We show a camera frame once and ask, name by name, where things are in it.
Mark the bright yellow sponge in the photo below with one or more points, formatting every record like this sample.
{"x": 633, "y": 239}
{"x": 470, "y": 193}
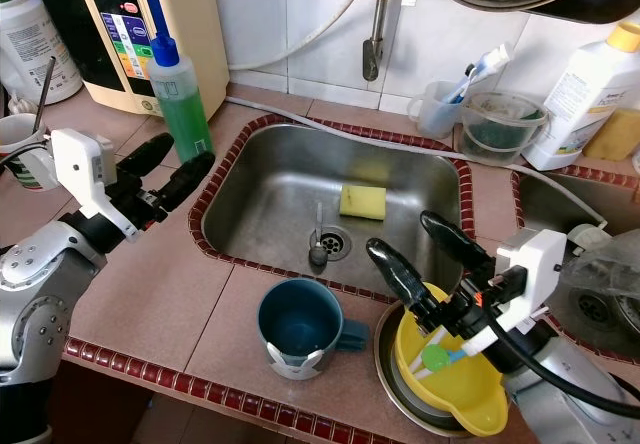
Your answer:
{"x": 363, "y": 202}

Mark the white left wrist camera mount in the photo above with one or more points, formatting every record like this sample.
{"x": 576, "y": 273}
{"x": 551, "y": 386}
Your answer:
{"x": 82, "y": 176}

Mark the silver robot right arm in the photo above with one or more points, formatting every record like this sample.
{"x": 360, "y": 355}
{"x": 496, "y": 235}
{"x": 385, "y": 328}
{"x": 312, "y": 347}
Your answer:
{"x": 560, "y": 414}

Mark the green soap bottle blue cap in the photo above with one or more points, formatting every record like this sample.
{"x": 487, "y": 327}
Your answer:
{"x": 182, "y": 114}

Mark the white plastic jug green cap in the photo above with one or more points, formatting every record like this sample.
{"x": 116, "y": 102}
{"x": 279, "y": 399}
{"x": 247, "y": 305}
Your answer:
{"x": 35, "y": 44}

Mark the clear plastic cup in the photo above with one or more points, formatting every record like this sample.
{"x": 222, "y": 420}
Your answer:
{"x": 430, "y": 114}

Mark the mustard yellow sponge cloth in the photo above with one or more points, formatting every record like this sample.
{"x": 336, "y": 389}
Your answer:
{"x": 615, "y": 136}

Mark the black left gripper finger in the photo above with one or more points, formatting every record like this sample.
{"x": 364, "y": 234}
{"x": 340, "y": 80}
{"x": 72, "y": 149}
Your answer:
{"x": 150, "y": 152}
{"x": 188, "y": 179}

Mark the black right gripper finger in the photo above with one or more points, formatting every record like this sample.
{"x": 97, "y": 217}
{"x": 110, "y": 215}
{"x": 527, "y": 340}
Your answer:
{"x": 455, "y": 237}
{"x": 400, "y": 267}

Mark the thin metal stirrer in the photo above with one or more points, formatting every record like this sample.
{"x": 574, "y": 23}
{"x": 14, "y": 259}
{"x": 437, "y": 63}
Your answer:
{"x": 46, "y": 94}

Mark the metal wall faucet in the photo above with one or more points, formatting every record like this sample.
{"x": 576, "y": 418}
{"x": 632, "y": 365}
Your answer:
{"x": 375, "y": 59}

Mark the blue mug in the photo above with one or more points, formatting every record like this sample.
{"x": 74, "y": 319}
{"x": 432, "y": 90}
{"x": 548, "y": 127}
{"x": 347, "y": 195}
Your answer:
{"x": 295, "y": 322}

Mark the white striped mug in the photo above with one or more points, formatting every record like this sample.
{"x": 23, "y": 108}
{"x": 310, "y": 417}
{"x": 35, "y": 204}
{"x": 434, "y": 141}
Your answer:
{"x": 18, "y": 134}

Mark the green white plastic spoon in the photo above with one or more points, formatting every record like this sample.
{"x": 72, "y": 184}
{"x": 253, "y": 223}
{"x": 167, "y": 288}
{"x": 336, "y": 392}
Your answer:
{"x": 435, "y": 357}

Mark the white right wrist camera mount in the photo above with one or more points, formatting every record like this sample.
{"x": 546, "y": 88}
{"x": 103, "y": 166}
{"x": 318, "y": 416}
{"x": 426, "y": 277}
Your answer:
{"x": 540, "y": 259}

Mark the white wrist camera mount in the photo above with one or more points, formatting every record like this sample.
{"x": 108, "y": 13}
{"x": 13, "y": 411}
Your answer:
{"x": 540, "y": 259}
{"x": 82, "y": 176}

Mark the yellow plastic bowl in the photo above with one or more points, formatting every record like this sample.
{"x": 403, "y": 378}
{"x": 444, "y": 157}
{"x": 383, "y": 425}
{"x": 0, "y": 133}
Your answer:
{"x": 460, "y": 399}

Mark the white detergent bottle yellow cap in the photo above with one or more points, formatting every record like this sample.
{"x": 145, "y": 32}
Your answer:
{"x": 575, "y": 104}

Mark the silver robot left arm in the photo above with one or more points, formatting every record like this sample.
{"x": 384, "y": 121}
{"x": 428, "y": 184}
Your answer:
{"x": 40, "y": 294}

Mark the beige water ionizer appliance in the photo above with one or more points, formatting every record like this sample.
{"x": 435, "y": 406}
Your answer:
{"x": 100, "y": 54}

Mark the clear plastic bag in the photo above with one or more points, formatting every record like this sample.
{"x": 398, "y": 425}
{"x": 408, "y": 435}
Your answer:
{"x": 600, "y": 264}

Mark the clear plastic tub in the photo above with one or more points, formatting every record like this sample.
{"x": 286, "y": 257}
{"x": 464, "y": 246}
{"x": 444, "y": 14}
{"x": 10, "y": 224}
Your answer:
{"x": 475, "y": 139}

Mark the stainless steel bowl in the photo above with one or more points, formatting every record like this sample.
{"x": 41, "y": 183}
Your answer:
{"x": 388, "y": 364}

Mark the green scouring pad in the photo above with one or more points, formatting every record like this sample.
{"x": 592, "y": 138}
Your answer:
{"x": 510, "y": 134}

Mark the stainless steel sink basin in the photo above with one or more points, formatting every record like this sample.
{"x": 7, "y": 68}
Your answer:
{"x": 260, "y": 204}
{"x": 535, "y": 209}

